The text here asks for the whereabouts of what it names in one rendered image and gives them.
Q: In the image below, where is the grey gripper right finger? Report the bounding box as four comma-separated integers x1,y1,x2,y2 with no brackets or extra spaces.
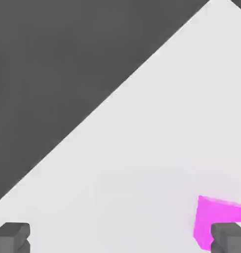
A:
210,222,241,253

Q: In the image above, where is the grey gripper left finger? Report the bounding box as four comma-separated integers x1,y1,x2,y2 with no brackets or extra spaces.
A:
0,222,31,253

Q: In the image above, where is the small magenta cube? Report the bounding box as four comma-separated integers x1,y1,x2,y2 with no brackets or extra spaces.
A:
193,195,241,252

